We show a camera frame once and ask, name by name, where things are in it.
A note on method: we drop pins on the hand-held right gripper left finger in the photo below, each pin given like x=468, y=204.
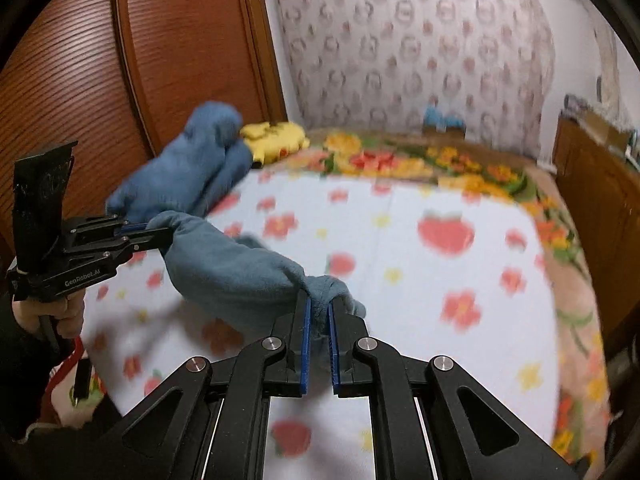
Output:
x=305, y=345

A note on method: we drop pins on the red-brown slatted wardrobe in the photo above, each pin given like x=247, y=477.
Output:
x=190, y=50

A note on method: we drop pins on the brown cardboard box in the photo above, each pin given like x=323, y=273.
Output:
x=602, y=132

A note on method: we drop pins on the blue cardboard box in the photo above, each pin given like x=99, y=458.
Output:
x=444, y=120

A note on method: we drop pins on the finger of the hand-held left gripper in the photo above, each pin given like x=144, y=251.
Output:
x=150, y=241
x=135, y=228

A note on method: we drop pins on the sheer curtain with pink circles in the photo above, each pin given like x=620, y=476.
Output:
x=400, y=50

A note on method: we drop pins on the person's left hand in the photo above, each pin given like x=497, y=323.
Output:
x=67, y=315

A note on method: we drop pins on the wooden sideboard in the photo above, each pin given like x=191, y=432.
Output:
x=595, y=200

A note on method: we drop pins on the teal pants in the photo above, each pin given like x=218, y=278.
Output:
x=240, y=270

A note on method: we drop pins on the red and white cloth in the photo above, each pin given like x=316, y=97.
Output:
x=62, y=390

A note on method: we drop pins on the tied beige window curtain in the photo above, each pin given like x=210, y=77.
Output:
x=607, y=60

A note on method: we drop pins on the white strawberry-print bed sheet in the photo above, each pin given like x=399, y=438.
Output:
x=400, y=260

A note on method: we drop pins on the yellow plush toy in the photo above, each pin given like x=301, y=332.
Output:
x=277, y=140

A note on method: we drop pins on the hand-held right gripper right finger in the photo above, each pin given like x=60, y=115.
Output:
x=334, y=350

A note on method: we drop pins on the floral blanket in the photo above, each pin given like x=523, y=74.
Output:
x=400, y=160

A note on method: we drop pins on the folded blue jeans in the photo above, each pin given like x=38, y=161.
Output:
x=190, y=170

